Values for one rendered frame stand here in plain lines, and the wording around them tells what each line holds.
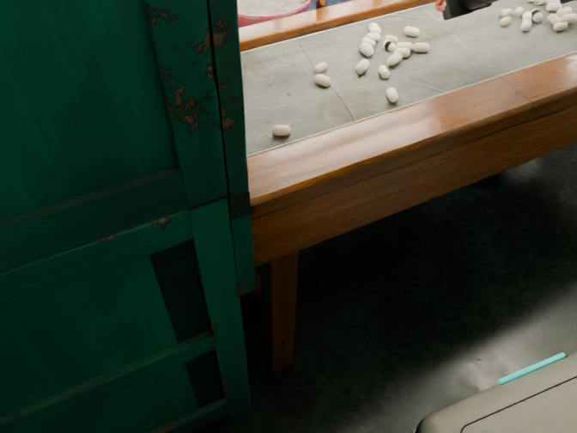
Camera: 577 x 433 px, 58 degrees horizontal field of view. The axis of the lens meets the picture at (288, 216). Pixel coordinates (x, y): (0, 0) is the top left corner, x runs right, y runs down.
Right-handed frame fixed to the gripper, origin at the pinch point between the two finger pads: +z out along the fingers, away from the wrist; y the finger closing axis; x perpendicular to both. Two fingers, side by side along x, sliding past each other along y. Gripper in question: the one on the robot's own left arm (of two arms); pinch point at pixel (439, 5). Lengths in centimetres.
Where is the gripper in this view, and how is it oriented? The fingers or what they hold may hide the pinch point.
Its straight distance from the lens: 121.1
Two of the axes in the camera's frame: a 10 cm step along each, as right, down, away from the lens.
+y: -8.9, 3.5, -3.0
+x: 2.8, 9.3, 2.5
